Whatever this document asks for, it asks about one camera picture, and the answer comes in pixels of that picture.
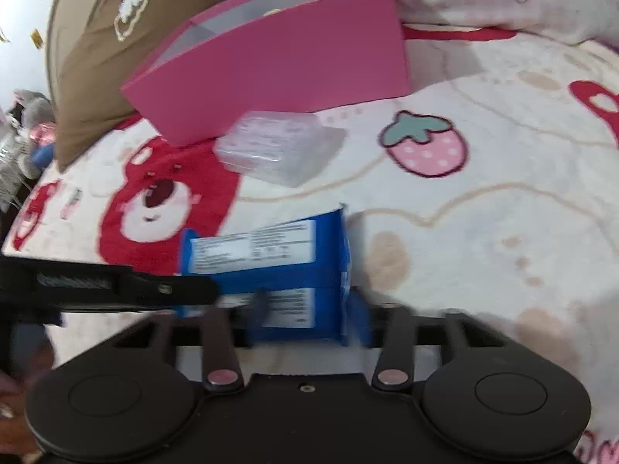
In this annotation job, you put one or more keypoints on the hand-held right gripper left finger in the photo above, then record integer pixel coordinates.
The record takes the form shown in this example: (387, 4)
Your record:
(220, 353)

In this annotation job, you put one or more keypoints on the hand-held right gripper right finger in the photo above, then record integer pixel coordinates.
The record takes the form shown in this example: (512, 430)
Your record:
(360, 321)

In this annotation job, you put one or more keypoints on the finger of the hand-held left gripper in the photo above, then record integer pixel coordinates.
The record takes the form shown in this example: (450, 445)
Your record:
(145, 287)

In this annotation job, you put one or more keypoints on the blue snack packet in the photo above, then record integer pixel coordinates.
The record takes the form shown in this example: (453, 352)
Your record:
(271, 256)

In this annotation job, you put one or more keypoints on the clear plastic swab box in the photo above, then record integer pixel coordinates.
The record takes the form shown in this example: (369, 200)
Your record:
(280, 150)

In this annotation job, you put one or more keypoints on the pink cardboard box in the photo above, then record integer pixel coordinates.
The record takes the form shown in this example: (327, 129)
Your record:
(290, 67)

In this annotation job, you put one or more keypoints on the bear printed blanket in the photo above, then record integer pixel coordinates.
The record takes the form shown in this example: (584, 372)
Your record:
(483, 227)

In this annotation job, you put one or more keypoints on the grey plush toy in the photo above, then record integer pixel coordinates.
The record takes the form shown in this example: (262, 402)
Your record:
(38, 111)

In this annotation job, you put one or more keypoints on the brown pillow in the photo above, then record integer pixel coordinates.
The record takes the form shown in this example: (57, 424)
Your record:
(96, 82)

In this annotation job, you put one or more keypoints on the pink checked pillow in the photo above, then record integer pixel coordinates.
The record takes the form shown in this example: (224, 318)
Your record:
(483, 0)

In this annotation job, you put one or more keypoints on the yellow wall sticker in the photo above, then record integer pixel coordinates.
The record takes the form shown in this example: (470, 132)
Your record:
(36, 38)

